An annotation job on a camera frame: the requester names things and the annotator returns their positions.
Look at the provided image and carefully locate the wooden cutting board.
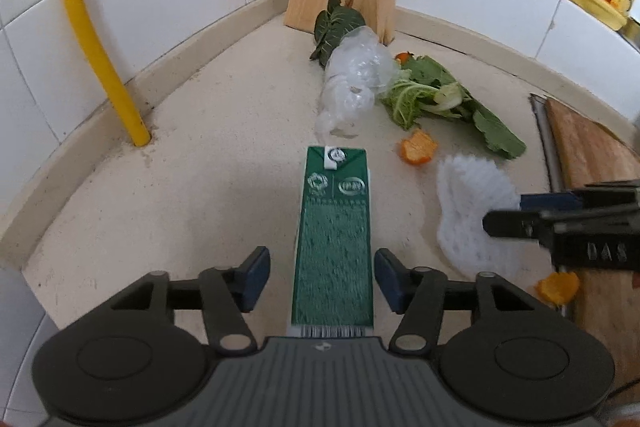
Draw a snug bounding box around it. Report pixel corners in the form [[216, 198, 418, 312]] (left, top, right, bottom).
[[545, 98, 640, 348]]

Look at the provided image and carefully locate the yellow pipe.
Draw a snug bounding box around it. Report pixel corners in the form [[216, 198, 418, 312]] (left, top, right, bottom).
[[49, 0, 152, 148]]

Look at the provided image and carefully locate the metal tray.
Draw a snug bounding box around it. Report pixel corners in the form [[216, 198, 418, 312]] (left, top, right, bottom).
[[529, 93, 576, 323]]

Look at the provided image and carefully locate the napa cabbage leaf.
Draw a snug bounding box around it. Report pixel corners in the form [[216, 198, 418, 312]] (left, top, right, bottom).
[[379, 77, 473, 131]]

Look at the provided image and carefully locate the green leafy vegetable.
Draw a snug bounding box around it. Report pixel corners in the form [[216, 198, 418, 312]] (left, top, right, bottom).
[[400, 54, 527, 160]]

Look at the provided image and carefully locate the clear plastic bag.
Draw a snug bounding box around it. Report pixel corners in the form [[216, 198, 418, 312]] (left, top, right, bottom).
[[315, 26, 401, 138]]

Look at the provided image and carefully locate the small dark green bok choy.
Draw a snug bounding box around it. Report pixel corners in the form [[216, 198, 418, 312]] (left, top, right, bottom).
[[310, 0, 367, 68]]

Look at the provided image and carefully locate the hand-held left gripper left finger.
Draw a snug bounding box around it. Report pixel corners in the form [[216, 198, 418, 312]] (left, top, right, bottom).
[[107, 246, 272, 355]]

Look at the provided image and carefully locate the green milk carton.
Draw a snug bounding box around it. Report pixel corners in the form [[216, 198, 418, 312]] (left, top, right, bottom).
[[289, 146, 375, 339]]

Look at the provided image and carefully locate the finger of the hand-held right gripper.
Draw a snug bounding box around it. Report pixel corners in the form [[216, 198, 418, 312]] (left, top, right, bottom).
[[520, 179, 640, 211], [482, 206, 640, 243]]

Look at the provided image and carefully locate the white foam fruit net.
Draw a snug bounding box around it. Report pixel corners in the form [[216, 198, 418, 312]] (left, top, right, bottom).
[[435, 154, 522, 281]]

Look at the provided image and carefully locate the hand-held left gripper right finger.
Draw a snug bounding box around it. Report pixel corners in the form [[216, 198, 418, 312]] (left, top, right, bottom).
[[374, 248, 536, 355]]

